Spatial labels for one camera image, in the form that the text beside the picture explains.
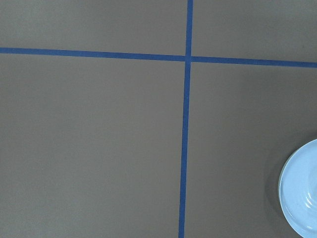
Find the light blue plate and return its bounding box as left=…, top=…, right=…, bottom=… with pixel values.
left=278, top=140, right=317, bottom=238

